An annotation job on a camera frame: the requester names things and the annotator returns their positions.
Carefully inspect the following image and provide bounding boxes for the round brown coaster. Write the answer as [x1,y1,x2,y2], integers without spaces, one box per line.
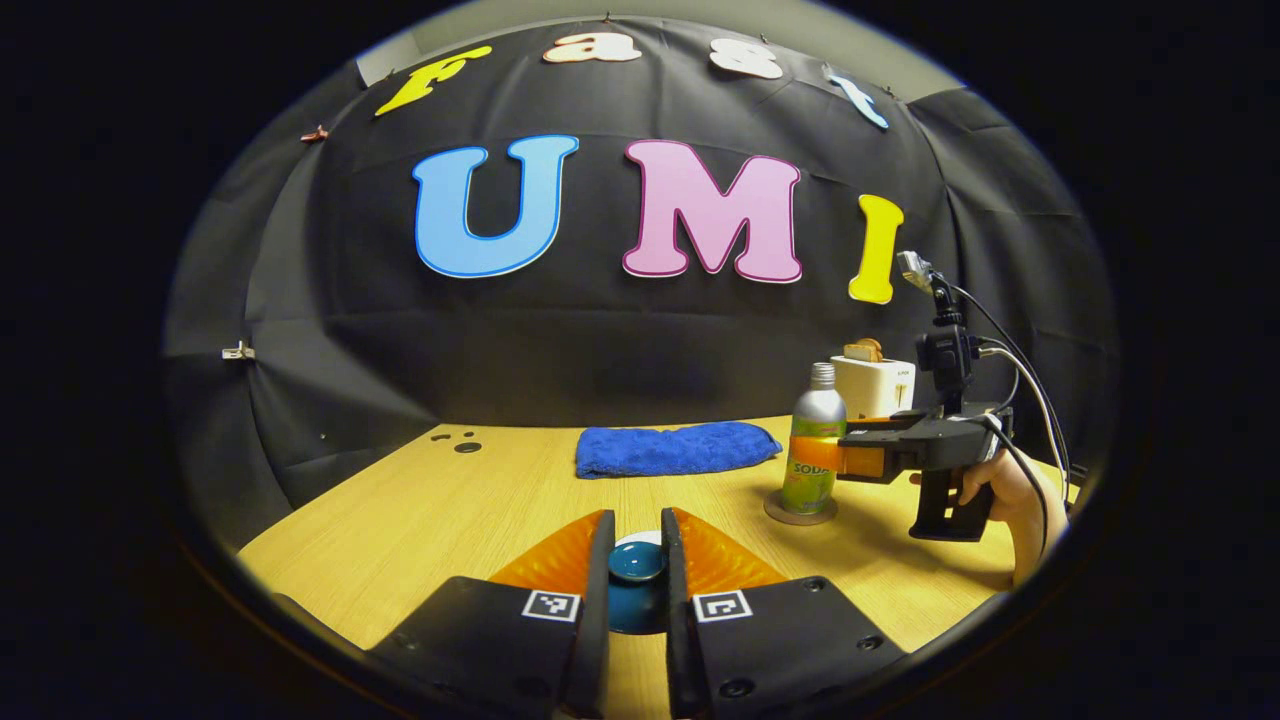
[764,488,839,527]

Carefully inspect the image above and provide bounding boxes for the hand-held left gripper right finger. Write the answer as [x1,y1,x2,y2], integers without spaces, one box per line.
[660,508,911,720]

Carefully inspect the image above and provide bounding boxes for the black backdrop cloth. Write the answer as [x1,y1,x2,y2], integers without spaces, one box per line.
[162,15,1116,546]

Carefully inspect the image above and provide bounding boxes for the blue towel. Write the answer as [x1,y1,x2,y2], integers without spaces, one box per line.
[575,421,784,480]

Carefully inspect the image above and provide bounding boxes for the silver green water bottle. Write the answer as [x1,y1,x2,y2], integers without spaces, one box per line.
[781,362,848,516]

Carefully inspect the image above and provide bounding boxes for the white toaster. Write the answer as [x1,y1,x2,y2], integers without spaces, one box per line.
[830,355,917,420]

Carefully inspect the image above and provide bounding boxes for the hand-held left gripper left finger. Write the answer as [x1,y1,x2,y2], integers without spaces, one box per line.
[365,510,616,720]

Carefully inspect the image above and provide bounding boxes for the black cable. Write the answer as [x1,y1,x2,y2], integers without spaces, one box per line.
[950,285,1073,501]

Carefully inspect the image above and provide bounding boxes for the white cable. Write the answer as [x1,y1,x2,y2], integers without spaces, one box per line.
[978,345,1069,501]

